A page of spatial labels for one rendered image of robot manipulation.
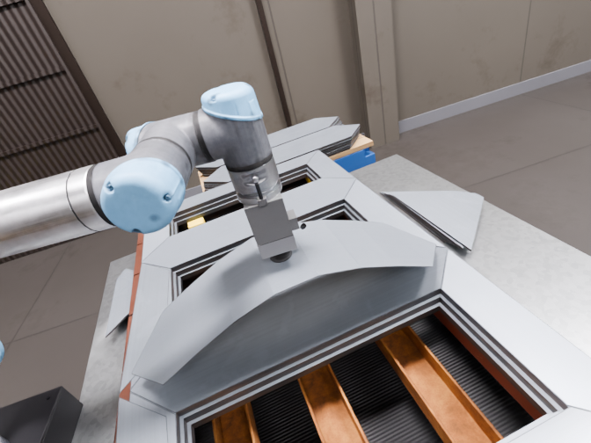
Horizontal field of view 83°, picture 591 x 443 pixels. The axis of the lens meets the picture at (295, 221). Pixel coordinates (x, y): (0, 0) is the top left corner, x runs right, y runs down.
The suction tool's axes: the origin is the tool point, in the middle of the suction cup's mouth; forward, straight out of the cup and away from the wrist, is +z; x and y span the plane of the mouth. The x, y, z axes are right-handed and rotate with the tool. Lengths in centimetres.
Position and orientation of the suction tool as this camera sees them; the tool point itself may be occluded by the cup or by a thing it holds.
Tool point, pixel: (282, 259)
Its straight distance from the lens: 63.7
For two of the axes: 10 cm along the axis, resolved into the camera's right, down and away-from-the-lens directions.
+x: -9.5, 3.0, -0.5
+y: -2.1, -5.1, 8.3
